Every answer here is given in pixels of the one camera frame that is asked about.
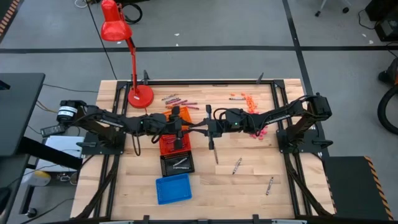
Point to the yellow white container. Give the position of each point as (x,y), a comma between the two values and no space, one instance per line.
(38,179)

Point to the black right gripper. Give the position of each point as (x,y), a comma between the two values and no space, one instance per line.
(230,123)

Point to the black box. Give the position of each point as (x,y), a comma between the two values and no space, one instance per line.
(388,29)

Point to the black power adapter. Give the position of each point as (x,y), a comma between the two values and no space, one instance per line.
(53,130)

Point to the black plastic basket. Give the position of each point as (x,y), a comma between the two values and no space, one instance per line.
(186,172)

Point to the office chair base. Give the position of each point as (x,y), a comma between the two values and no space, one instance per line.
(317,13)

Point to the black side desk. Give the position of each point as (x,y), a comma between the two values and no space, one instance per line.
(18,109)

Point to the black frame camera post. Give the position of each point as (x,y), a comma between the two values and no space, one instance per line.
(259,79)
(145,77)

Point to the white box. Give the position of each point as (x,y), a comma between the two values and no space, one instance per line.
(62,144)

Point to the blue plastic basket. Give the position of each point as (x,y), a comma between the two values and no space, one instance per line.
(174,189)

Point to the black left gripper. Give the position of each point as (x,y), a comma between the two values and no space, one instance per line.
(164,124)

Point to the black case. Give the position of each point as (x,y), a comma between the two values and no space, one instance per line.
(382,7)

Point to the orange plastic basket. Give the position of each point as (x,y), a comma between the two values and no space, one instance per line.
(185,113)

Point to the black diagonal beam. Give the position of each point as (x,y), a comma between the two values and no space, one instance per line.
(53,154)

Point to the red desk lamp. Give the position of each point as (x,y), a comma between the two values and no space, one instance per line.
(115,31)

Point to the red plastic basket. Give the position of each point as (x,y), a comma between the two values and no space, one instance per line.
(186,146)

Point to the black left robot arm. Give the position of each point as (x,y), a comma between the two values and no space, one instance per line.
(109,121)

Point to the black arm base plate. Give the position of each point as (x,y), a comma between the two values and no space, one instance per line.
(88,149)
(308,148)

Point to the dark grey crayon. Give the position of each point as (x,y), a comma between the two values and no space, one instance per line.
(236,99)

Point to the black hazard-striped platform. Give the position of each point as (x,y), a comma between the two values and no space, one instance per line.
(348,186)

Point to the black aluminium table frame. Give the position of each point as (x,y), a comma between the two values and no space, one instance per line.
(202,82)

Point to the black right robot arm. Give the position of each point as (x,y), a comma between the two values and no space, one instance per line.
(286,113)

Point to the orange black vacuum cleaner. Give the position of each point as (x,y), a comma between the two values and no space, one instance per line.
(393,73)

